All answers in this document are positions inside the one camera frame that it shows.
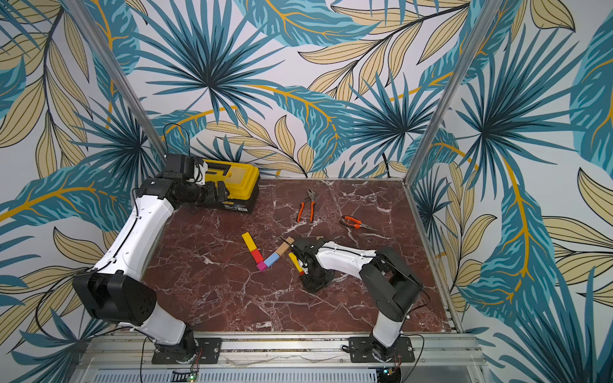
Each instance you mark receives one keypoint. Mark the orange groove joint pliers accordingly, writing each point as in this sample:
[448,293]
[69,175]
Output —
[308,202]

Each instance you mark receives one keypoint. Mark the light blue block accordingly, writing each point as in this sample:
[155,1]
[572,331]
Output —
[271,259]

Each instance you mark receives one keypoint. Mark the silver aluminium corner post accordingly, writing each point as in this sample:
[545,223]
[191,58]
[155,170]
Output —
[477,35]

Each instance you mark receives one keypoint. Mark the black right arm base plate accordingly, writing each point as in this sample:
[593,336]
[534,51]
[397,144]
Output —
[369,350]

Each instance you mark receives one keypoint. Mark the natural wood block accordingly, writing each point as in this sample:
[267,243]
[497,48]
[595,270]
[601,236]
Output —
[285,246]

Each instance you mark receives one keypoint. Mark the yellow short block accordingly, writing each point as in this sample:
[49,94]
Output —
[249,241]

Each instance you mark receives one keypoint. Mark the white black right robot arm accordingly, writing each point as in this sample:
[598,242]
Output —
[387,277]

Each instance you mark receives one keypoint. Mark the aluminium front rail frame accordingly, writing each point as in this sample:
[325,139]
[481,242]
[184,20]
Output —
[287,357]

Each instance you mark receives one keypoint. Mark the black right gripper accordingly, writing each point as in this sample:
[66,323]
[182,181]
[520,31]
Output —
[303,247]

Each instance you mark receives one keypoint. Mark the orange needle nose pliers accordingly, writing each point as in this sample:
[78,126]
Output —
[351,222]

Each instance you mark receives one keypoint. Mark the silver left corner post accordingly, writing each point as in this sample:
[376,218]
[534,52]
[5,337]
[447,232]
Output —
[102,40]

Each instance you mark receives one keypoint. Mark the yellow long block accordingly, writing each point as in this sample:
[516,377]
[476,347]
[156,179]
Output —
[295,262]

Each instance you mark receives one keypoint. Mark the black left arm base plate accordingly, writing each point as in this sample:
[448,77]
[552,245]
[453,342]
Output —
[205,351]

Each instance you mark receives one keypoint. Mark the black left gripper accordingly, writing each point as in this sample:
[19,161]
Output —
[209,199]

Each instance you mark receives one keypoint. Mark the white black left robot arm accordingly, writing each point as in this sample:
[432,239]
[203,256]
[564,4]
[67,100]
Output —
[114,290]

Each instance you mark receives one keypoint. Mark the yellow black toolbox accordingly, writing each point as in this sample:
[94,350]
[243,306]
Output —
[230,186]

